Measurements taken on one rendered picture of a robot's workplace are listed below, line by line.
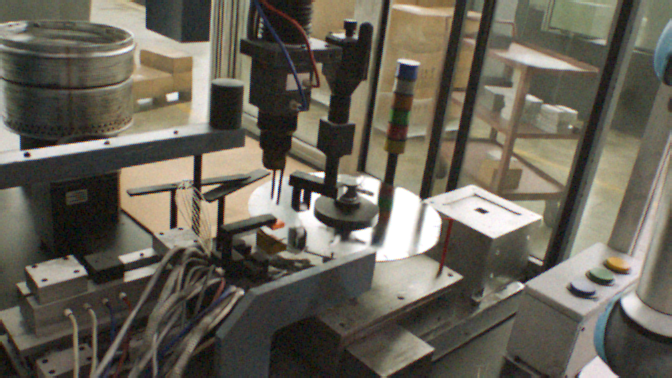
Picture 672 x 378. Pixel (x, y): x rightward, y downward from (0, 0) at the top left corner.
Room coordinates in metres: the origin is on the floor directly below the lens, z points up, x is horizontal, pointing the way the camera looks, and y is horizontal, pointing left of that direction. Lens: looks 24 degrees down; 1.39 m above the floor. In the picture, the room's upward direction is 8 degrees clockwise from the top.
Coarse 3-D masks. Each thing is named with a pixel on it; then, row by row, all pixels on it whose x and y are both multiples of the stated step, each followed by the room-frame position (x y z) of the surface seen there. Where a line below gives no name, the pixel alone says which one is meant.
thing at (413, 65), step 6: (402, 60) 1.24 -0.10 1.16; (408, 60) 1.25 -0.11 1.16; (396, 66) 1.23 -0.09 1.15; (402, 66) 1.22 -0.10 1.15; (408, 66) 1.21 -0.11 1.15; (414, 66) 1.22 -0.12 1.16; (396, 72) 1.23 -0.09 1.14; (402, 72) 1.22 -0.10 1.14; (408, 72) 1.21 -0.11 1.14; (414, 72) 1.22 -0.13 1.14; (402, 78) 1.21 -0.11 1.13; (408, 78) 1.21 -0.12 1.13; (414, 78) 1.22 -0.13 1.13
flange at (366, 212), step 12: (324, 204) 0.94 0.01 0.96; (336, 204) 0.93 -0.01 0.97; (348, 204) 0.92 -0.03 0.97; (360, 204) 0.95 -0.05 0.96; (372, 204) 0.96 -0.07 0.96; (324, 216) 0.90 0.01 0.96; (336, 216) 0.90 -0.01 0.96; (348, 216) 0.90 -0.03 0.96; (360, 216) 0.91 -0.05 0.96; (372, 216) 0.92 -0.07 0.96
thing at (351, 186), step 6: (342, 180) 0.95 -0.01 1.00; (348, 180) 0.95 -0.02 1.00; (354, 180) 0.95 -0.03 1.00; (360, 180) 0.97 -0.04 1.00; (348, 186) 0.93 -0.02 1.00; (354, 186) 0.93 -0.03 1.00; (348, 192) 0.93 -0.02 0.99; (354, 192) 0.93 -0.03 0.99; (360, 192) 0.93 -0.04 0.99; (366, 192) 0.93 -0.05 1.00; (372, 192) 0.92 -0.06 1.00; (342, 198) 0.93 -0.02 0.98; (348, 198) 0.93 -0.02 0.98; (354, 198) 0.94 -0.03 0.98
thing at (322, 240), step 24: (264, 192) 0.98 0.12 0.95; (288, 192) 0.99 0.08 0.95; (384, 192) 1.05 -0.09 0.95; (408, 192) 1.06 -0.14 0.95; (288, 216) 0.90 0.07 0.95; (312, 216) 0.91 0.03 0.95; (384, 216) 0.94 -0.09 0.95; (408, 216) 0.96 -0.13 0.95; (432, 216) 0.97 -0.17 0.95; (288, 240) 0.81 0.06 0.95; (312, 240) 0.82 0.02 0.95; (336, 240) 0.83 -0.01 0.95; (360, 240) 0.85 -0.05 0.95; (384, 240) 0.86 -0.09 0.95; (408, 240) 0.87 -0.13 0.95; (432, 240) 0.88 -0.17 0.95
